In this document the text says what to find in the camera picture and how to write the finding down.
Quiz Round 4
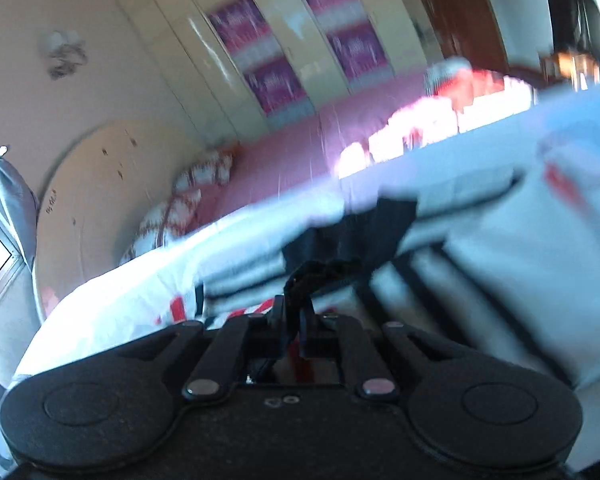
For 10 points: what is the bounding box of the round beige headboard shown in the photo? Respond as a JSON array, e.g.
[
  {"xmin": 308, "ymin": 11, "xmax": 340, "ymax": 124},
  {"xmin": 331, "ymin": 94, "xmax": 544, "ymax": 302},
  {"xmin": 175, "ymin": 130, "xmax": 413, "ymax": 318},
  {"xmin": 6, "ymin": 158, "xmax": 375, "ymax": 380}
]
[{"xmin": 32, "ymin": 119, "xmax": 216, "ymax": 321}]

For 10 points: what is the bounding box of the wall lamp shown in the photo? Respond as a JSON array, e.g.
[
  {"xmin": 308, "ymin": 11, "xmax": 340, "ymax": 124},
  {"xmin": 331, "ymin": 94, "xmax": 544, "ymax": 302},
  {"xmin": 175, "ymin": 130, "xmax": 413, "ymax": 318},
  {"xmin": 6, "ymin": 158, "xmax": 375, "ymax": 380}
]
[{"xmin": 42, "ymin": 30, "xmax": 88, "ymax": 81}]

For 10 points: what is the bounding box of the cream wardrobe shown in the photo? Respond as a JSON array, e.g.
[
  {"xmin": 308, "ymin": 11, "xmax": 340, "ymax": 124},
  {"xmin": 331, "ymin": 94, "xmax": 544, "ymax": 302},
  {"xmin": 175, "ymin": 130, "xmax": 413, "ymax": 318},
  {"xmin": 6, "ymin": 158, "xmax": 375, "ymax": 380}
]
[{"xmin": 100, "ymin": 0, "xmax": 461, "ymax": 136}]

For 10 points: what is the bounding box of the pink blanket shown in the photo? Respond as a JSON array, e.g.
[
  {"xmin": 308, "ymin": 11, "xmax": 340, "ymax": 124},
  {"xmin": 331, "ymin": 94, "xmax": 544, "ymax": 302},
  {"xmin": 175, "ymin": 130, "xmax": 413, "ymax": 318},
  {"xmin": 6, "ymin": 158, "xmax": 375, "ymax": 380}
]
[{"xmin": 200, "ymin": 70, "xmax": 536, "ymax": 221}]

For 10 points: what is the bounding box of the red white patterned pillow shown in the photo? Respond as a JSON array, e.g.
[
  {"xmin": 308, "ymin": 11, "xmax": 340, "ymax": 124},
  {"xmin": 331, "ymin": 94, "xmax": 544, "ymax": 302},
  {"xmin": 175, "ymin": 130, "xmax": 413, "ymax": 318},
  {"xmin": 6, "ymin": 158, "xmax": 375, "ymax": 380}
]
[
  {"xmin": 172, "ymin": 149, "xmax": 236, "ymax": 193},
  {"xmin": 120, "ymin": 190, "xmax": 203, "ymax": 266}
]

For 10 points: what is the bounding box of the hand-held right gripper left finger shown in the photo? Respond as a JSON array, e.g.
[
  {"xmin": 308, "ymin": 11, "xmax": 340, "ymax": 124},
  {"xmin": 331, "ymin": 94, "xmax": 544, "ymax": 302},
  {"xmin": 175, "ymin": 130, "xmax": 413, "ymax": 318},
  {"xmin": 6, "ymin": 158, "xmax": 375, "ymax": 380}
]
[{"xmin": 115, "ymin": 294, "xmax": 294, "ymax": 403}]

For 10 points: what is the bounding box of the white patterned bed sheet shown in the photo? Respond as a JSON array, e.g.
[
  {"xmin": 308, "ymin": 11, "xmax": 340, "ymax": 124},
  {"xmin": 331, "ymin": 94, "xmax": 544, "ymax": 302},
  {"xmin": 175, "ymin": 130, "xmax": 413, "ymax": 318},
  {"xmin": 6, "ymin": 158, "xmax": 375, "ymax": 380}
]
[{"xmin": 10, "ymin": 85, "xmax": 600, "ymax": 461}]

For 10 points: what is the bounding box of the brown wooden door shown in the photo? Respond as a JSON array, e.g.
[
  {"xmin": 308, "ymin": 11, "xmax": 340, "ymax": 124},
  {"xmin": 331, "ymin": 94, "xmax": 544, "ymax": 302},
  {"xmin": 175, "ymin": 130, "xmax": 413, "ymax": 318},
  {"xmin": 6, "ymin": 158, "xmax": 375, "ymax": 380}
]
[{"xmin": 400, "ymin": 0, "xmax": 511, "ymax": 76}]

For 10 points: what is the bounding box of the red white bundle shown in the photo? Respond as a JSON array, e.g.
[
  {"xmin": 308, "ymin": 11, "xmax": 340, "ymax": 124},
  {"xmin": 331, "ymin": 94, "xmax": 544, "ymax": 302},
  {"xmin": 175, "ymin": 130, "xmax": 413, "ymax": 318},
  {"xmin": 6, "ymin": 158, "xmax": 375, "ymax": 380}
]
[{"xmin": 425, "ymin": 57, "xmax": 506, "ymax": 111}]

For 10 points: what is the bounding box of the grey curtain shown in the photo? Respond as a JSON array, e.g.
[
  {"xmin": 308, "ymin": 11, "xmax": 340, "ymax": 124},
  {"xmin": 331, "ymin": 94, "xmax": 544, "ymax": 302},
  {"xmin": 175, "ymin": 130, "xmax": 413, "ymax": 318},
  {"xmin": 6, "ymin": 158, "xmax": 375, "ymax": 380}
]
[{"xmin": 0, "ymin": 105, "xmax": 41, "ymax": 271}]

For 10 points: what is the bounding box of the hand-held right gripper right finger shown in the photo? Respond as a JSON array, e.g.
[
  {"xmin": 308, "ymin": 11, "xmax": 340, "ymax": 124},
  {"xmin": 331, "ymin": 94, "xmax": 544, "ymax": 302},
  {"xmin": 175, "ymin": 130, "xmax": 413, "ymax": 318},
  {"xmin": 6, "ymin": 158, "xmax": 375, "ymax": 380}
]
[{"xmin": 300, "ymin": 305, "xmax": 463, "ymax": 402}]

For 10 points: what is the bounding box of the red black striped knit sweater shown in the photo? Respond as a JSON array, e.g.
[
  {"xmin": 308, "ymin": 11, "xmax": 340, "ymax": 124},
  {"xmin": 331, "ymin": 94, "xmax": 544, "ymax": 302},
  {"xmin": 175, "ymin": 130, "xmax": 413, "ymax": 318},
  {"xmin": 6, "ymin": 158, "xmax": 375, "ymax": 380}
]
[{"xmin": 195, "ymin": 160, "xmax": 600, "ymax": 396}]

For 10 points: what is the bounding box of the purple wardrobe poster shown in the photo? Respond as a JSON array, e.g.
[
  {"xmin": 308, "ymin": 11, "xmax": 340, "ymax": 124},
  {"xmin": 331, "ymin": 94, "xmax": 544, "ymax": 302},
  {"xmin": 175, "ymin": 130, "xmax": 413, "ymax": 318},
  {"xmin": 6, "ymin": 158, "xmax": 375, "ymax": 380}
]
[
  {"xmin": 207, "ymin": 0, "xmax": 316, "ymax": 116},
  {"xmin": 290, "ymin": 0, "xmax": 393, "ymax": 93}
]

